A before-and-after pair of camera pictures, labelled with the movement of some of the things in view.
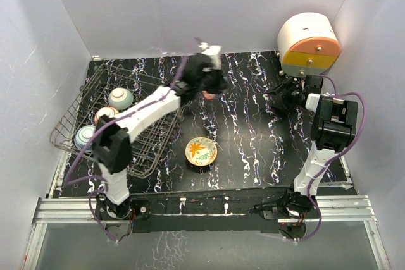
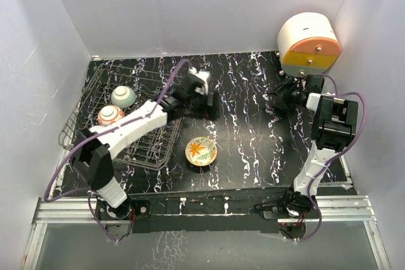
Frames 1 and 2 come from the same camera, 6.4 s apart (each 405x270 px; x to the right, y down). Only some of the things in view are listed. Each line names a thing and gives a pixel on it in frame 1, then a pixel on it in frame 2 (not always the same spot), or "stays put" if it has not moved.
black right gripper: (285, 105) stays put
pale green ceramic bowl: (120, 98) stays put
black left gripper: (219, 85) to (208, 112)
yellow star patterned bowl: (201, 151) stays put
